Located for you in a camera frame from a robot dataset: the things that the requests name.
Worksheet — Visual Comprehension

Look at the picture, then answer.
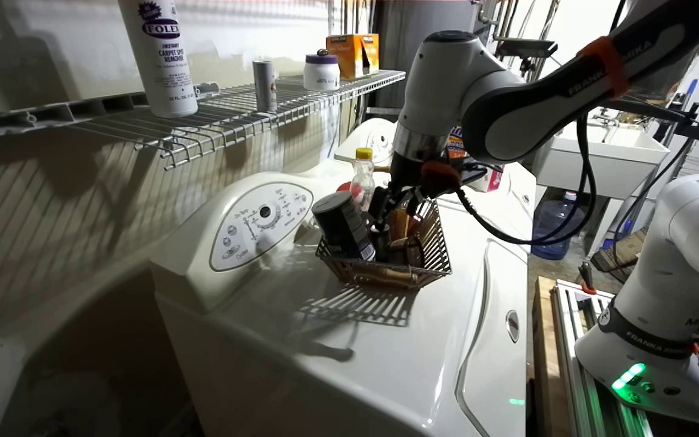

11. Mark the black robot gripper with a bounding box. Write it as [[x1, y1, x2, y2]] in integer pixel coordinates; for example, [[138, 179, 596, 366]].
[[370, 148, 461, 237]]

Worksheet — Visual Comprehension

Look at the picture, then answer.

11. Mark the white carpet cleaner spray can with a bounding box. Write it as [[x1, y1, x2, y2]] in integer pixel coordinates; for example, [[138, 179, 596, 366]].
[[117, 0, 202, 122]]

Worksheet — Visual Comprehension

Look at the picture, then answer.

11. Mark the white jar with purple lid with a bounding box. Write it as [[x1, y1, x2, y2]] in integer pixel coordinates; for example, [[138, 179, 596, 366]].
[[301, 49, 346, 93]]

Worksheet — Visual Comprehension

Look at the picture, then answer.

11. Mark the amber liquid bottle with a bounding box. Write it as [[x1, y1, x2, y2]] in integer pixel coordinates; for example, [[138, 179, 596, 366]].
[[387, 204, 412, 250]]

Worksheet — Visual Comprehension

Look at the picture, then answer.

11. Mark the clear bottle with yellow cap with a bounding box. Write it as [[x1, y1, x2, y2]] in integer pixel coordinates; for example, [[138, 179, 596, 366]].
[[353, 146, 380, 196]]

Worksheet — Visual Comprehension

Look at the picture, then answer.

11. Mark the orange cardboard box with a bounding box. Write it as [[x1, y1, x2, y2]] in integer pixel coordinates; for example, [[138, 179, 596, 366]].
[[360, 32, 384, 76], [324, 32, 366, 83]]

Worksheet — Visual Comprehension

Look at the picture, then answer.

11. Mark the orange cable strap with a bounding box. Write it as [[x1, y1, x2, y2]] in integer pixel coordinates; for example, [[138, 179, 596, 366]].
[[577, 34, 636, 95]]

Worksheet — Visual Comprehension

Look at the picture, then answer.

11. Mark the red capped spice bottle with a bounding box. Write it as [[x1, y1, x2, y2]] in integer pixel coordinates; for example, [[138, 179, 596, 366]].
[[335, 179, 366, 204]]

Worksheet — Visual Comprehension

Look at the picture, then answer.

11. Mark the white wire shelf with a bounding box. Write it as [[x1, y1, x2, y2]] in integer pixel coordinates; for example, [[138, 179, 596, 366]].
[[0, 68, 409, 171]]

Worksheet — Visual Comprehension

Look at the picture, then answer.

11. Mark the black spice tin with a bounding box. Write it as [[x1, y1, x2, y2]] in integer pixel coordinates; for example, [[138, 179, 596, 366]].
[[370, 225, 393, 261]]

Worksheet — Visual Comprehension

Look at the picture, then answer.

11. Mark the white top-load washer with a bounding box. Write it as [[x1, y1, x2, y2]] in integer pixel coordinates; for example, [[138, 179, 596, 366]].
[[151, 154, 540, 437]]

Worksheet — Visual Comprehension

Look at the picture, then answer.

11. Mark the white utility sink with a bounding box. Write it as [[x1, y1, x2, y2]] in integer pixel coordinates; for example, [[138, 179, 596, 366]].
[[528, 118, 673, 201]]

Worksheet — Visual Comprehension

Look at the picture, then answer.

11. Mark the aluminium robot mounting stand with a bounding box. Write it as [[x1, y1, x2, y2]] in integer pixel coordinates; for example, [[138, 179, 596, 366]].
[[529, 273, 699, 437]]

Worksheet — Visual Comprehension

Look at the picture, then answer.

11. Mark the blue water jug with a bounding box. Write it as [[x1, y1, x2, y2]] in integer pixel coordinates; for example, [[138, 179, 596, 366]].
[[529, 190, 583, 261]]

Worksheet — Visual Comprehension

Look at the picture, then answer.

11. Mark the dark blue round canister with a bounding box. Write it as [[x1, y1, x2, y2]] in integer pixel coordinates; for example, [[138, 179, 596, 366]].
[[310, 190, 380, 261]]

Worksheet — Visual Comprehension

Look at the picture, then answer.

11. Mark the brown wicker basket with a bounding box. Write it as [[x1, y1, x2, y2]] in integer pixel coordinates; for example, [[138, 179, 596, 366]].
[[314, 192, 454, 294]]

